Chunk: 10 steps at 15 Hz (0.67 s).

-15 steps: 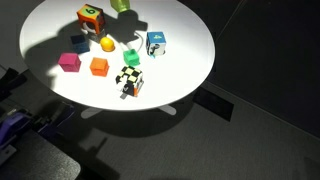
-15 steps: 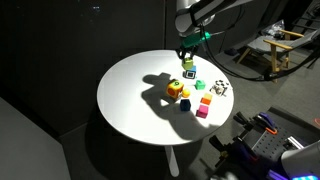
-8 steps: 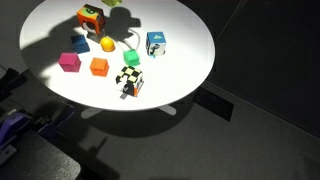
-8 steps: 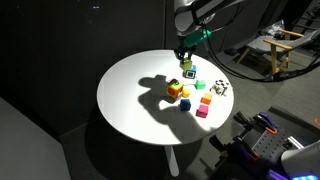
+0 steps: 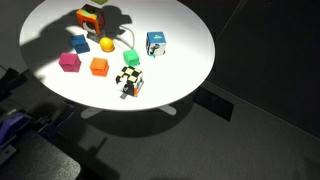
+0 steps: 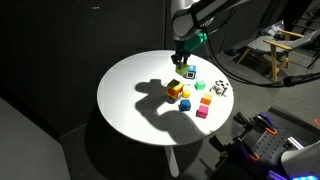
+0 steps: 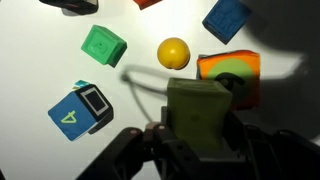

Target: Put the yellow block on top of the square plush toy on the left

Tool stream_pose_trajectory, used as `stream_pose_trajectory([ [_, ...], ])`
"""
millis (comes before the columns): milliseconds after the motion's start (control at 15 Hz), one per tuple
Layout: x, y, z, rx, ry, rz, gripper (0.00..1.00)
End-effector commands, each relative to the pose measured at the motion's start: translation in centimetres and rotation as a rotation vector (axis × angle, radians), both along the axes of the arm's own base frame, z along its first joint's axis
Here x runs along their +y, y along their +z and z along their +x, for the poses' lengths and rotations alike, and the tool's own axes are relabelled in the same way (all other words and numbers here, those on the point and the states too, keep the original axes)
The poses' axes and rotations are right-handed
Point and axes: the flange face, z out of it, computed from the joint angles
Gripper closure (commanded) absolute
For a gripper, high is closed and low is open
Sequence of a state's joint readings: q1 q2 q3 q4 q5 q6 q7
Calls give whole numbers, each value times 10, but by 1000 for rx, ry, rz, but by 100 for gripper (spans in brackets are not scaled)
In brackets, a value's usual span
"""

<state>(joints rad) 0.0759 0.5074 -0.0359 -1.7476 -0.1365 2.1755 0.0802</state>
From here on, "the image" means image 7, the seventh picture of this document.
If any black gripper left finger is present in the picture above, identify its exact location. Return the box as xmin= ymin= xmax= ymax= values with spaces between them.
xmin=75 ymin=105 xmax=204 ymax=180

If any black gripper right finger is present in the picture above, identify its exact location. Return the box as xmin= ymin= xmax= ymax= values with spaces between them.
xmin=226 ymin=110 xmax=320 ymax=180

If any yellow-green toy block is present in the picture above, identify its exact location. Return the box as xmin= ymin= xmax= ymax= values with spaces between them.
xmin=166 ymin=77 xmax=234 ymax=158

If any blue plush cube with four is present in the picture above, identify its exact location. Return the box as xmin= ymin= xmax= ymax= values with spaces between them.
xmin=47 ymin=79 xmax=115 ymax=142

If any orange plush cube toy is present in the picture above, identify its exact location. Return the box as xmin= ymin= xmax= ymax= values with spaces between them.
xmin=195 ymin=49 xmax=262 ymax=111

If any green toy block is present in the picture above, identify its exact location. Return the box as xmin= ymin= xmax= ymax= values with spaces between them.
xmin=80 ymin=24 xmax=128 ymax=69

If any blue toy block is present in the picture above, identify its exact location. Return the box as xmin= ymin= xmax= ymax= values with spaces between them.
xmin=201 ymin=0 xmax=253 ymax=46

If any orange toy block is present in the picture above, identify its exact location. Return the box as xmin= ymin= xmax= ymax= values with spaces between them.
xmin=132 ymin=0 xmax=164 ymax=11

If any checkered plush cube toy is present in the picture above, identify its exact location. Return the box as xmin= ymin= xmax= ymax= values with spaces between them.
xmin=38 ymin=0 xmax=100 ymax=16

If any yellow ball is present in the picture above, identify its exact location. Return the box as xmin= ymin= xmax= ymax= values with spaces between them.
xmin=156 ymin=37 xmax=191 ymax=71

